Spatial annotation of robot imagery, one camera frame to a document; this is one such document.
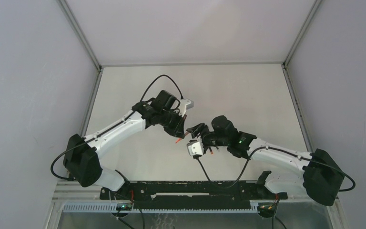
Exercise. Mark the aluminium frame rail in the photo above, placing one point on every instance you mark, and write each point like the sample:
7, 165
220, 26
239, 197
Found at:
297, 108

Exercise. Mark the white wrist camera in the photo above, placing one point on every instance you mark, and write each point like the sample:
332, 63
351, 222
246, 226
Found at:
182, 105
195, 147

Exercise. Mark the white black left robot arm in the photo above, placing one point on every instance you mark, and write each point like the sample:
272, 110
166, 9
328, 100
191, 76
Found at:
83, 153

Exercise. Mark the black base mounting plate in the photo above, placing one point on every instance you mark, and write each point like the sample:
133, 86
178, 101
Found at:
192, 195

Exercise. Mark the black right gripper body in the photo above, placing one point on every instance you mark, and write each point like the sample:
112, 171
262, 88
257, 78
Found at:
210, 139

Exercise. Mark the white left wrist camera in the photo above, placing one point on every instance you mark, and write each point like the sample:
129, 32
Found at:
182, 105

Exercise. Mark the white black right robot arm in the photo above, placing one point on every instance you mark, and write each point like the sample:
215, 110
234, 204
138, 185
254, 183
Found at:
315, 174

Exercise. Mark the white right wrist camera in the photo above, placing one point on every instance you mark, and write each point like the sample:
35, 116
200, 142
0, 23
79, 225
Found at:
195, 147

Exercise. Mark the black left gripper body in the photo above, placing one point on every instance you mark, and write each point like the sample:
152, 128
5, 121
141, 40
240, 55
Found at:
169, 118

